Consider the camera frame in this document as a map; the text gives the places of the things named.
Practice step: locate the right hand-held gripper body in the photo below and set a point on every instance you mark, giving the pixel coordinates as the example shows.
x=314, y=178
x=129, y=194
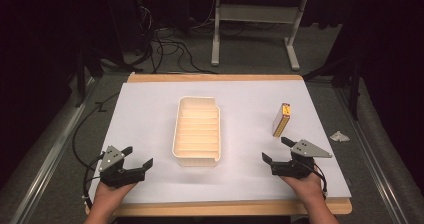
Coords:
x=296, y=168

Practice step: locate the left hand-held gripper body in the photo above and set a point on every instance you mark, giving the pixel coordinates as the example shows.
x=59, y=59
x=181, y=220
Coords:
x=115, y=176

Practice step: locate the small yellow cardboard box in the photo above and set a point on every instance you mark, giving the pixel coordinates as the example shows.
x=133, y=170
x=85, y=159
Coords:
x=281, y=121

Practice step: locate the cream ribbed plastic tray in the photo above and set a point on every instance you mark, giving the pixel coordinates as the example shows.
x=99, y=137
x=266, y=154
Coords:
x=197, y=132

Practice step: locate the person's left hand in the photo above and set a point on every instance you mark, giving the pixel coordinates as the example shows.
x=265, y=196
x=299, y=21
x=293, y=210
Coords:
x=108, y=194

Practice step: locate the person's right hand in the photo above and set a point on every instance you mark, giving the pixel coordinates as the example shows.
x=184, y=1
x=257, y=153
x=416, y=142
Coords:
x=306, y=188

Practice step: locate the white paper table cover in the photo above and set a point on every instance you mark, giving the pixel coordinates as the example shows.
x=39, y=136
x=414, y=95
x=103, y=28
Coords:
x=150, y=117

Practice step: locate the crumpled white paper scrap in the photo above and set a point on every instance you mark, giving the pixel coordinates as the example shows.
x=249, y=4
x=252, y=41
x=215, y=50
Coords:
x=339, y=137

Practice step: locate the black metal stand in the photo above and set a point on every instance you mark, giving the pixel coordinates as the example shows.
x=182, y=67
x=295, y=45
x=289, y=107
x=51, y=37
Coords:
x=80, y=79
x=355, y=90

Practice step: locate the metal floor rail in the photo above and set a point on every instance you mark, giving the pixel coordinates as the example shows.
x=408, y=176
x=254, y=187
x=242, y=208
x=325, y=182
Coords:
x=53, y=152
x=376, y=170

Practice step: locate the white table frame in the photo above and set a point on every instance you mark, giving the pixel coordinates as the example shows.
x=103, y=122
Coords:
x=256, y=14

